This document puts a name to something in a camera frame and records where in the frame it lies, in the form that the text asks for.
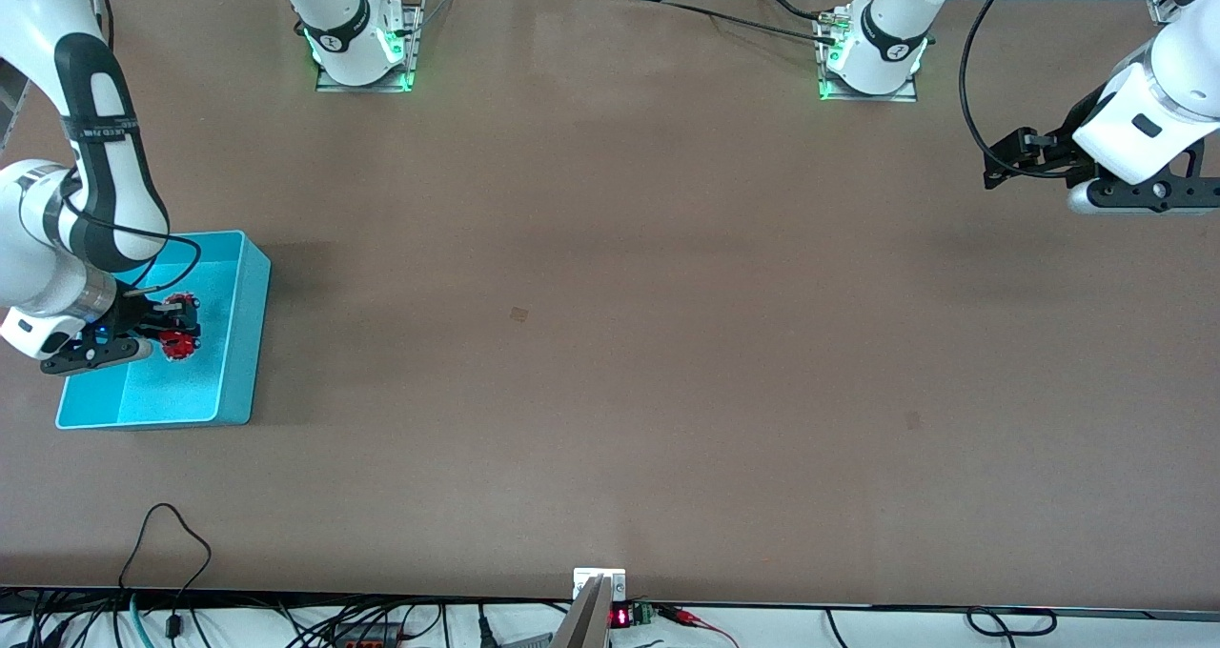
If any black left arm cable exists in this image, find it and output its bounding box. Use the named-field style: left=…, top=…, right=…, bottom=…
left=958, top=0, right=1080, bottom=181

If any black looped cable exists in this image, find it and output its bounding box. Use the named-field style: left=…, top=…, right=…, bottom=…
left=966, top=607, right=1059, bottom=638

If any grey power strip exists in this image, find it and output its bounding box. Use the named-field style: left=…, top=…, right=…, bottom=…
left=329, top=621, right=420, bottom=648

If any turquoise blue plastic box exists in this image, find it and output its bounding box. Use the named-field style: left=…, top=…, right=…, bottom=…
left=54, top=230, right=273, bottom=431

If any thin black cable with adapter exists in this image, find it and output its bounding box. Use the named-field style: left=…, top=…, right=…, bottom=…
left=116, top=503, right=213, bottom=641

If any black cable across table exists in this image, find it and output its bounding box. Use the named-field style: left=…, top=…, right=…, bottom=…
left=634, top=0, right=840, bottom=45

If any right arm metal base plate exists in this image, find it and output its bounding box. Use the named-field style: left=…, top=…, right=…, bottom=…
left=315, top=0, right=422, bottom=94

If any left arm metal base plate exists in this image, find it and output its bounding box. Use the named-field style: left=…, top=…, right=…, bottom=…
left=817, top=5, right=922, bottom=104

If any white table edge bracket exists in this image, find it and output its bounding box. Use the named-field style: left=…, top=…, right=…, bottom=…
left=573, top=568, right=627, bottom=601

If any red beetle toy car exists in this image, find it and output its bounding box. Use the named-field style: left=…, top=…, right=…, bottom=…
left=157, top=292, right=202, bottom=362

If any red clip lead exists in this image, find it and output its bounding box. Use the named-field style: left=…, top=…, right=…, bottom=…
left=658, top=605, right=741, bottom=648

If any grey metal bar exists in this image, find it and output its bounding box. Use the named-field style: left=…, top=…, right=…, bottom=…
left=551, top=577, right=612, bottom=648

